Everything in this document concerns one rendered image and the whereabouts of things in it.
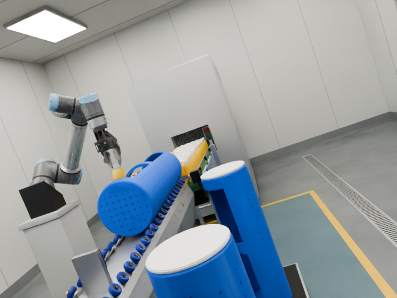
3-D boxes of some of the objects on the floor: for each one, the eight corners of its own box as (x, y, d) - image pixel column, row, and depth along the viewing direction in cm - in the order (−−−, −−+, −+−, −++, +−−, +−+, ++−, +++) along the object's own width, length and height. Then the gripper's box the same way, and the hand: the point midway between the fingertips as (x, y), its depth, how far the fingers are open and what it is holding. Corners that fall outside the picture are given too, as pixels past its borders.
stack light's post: (252, 263, 291) (209, 146, 279) (252, 261, 295) (210, 145, 283) (257, 262, 290) (214, 144, 278) (256, 259, 294) (214, 143, 282)
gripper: (85, 132, 160) (101, 173, 163) (106, 124, 158) (122, 166, 161) (92, 130, 169) (107, 169, 171) (112, 123, 167) (127, 162, 170)
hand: (116, 164), depth 169 cm, fingers closed on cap, 4 cm apart
